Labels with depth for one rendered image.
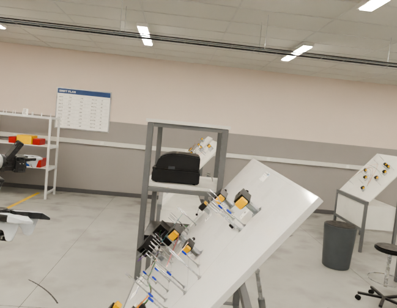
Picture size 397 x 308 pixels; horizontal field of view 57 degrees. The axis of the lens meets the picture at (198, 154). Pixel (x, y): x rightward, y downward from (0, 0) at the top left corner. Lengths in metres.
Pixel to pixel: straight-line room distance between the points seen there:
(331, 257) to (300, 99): 4.57
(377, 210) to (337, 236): 1.45
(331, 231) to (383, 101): 5.14
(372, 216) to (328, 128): 3.22
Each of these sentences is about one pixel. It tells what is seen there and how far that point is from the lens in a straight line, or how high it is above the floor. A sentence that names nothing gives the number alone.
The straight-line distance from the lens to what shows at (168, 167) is 2.26.
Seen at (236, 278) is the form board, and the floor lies 1.43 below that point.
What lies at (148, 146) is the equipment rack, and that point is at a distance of 2.19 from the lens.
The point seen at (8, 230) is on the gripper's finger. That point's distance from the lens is 0.93.
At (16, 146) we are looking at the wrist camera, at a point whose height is 1.64.
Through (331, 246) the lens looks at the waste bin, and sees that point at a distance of 5.65.
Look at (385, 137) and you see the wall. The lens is 10.06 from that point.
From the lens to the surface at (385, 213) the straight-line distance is 6.92.
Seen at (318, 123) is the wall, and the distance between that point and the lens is 9.30.
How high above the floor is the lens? 1.83
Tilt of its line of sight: 4 degrees down
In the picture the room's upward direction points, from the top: 6 degrees clockwise
